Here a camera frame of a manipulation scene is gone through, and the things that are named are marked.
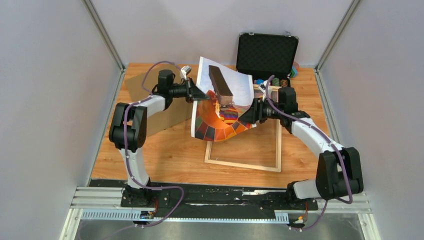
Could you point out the black poker chip case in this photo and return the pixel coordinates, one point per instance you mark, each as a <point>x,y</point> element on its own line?
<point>262,55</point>

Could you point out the grey slotted cable duct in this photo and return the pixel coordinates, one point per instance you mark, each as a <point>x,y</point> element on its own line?
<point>143,216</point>

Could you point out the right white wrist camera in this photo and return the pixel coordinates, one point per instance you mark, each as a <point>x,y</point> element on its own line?
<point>264,89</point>

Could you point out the brown cardboard backing board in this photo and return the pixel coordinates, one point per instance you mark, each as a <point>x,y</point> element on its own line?
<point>158,118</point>

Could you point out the green chip stack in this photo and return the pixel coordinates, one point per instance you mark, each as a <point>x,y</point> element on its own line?
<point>276,82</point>

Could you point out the blue orange chip stack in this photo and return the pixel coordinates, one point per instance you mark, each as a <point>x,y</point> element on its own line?
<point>284,83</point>

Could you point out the light wooden picture frame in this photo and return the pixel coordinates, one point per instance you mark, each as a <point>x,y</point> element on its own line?
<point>232,143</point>

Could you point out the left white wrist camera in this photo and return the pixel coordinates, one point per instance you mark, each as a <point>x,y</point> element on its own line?
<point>185,71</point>

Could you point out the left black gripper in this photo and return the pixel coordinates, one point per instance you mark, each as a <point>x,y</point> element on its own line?
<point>193,92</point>

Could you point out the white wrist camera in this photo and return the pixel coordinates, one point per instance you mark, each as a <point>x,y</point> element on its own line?
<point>264,89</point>
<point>185,71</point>

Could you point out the colourful balloon photo print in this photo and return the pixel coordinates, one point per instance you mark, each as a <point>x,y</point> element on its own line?
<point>230,94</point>

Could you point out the colourful objects behind case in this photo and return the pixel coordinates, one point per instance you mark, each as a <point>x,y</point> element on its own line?
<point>294,70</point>

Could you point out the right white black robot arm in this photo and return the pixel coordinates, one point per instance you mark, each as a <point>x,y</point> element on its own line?
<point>339,171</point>

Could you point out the aluminium front rail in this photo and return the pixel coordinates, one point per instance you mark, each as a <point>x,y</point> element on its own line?
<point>213,196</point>

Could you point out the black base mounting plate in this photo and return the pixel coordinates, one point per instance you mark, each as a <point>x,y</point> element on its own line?
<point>214,211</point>

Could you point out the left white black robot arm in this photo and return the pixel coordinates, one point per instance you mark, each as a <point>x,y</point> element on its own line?
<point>128,130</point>

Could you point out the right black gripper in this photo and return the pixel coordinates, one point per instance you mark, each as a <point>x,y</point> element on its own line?
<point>255,112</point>

